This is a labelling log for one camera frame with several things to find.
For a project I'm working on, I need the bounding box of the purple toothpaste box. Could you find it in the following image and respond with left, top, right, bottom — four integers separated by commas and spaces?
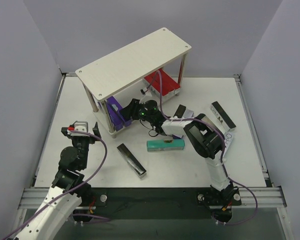
106, 96, 125, 131
117, 110, 132, 128

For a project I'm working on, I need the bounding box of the red silver toothpaste box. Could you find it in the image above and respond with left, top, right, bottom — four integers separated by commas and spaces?
152, 71, 180, 97

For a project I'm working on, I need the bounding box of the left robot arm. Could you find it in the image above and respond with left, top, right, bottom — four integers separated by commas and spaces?
7, 121, 102, 240

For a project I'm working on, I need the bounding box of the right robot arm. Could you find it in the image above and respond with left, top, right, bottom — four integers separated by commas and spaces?
119, 98, 238, 204

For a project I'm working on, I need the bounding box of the white two-tier shelf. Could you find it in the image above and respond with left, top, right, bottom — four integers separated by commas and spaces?
75, 27, 192, 138

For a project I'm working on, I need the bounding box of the black box under R&O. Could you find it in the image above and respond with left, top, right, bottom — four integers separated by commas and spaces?
174, 104, 187, 119

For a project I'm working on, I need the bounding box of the teal toothpaste box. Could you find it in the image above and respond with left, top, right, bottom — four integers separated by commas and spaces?
146, 139, 185, 152

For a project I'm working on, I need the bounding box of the black toothpaste box left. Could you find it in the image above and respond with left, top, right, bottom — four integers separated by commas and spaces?
116, 143, 147, 179

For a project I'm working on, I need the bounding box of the black toothpaste box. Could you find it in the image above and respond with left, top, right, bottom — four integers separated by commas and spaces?
210, 101, 237, 132
116, 143, 147, 179

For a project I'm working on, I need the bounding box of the black toothpaste box right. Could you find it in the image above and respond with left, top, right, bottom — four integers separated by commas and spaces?
210, 101, 237, 132

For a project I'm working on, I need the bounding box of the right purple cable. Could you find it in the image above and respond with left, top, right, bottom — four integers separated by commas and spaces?
147, 70, 260, 226

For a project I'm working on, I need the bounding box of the purple cable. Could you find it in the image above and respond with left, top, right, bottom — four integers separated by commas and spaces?
147, 70, 260, 226
4, 129, 112, 240

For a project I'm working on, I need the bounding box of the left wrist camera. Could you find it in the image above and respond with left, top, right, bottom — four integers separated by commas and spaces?
67, 121, 89, 134

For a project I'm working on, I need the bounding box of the aluminium frame rail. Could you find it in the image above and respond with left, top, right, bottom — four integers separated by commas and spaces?
14, 74, 287, 240

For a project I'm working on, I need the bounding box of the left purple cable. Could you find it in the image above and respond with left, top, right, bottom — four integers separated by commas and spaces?
4, 129, 112, 240

